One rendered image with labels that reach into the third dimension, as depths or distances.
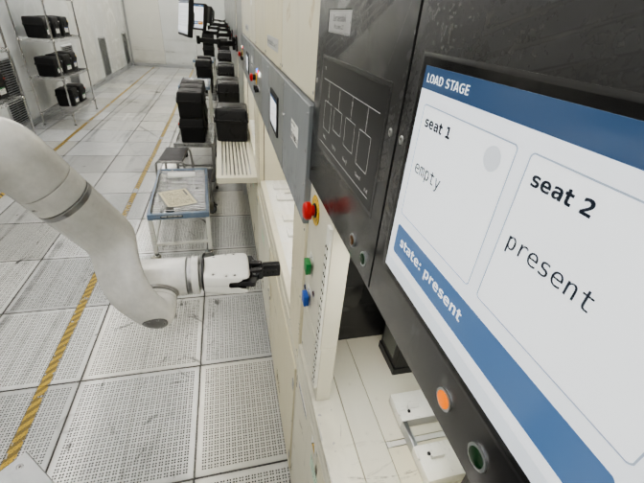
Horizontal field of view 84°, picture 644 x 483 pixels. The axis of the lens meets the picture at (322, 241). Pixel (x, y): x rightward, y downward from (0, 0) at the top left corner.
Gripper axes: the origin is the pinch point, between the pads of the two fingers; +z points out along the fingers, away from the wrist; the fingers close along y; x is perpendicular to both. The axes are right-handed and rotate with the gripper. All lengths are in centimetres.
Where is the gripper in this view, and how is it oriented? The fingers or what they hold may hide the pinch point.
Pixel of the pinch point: (271, 268)
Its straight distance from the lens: 85.6
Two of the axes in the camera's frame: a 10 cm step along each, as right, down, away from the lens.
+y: 2.3, 5.2, -8.2
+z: 9.7, -0.6, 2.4
